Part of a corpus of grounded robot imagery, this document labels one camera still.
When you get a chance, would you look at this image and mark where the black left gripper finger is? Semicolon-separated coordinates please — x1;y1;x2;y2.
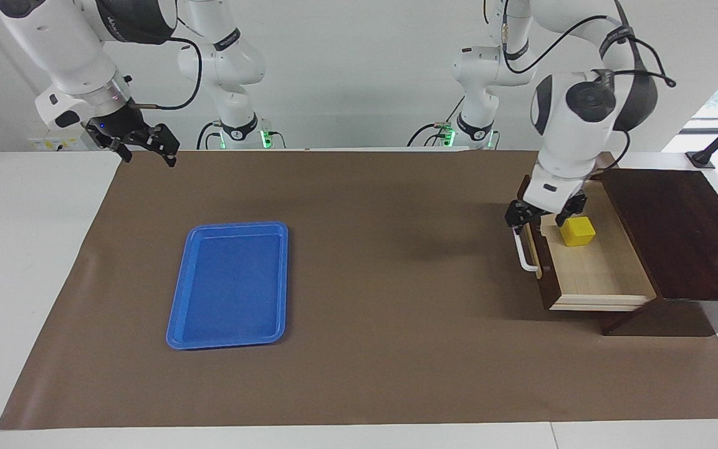
505;198;548;234
554;192;588;228

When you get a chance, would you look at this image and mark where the yellow cube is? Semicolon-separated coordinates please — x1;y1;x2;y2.
560;216;597;248

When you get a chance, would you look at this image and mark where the white drawer handle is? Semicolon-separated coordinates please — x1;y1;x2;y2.
512;226;540;274

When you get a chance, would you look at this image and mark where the wooden drawer with dark front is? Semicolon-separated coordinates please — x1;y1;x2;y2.
517;175;658;312

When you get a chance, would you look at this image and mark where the dark wooden drawer cabinet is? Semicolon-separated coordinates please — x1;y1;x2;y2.
596;167;718;337

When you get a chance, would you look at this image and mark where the white power strip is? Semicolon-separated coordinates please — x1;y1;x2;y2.
27;134;89;152

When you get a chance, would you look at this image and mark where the brown table mat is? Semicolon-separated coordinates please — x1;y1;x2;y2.
0;150;718;431

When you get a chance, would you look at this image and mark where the blue plastic tray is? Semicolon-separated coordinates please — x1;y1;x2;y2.
166;221;289;350

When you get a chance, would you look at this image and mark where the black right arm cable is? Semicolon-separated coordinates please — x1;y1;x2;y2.
127;36;204;113

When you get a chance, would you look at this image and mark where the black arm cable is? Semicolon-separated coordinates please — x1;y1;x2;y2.
127;36;204;113
501;0;676;172

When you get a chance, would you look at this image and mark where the black base cable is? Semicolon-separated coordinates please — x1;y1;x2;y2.
196;121;223;150
406;122;454;148

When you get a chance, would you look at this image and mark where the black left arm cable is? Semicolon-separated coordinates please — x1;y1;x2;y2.
501;0;676;172

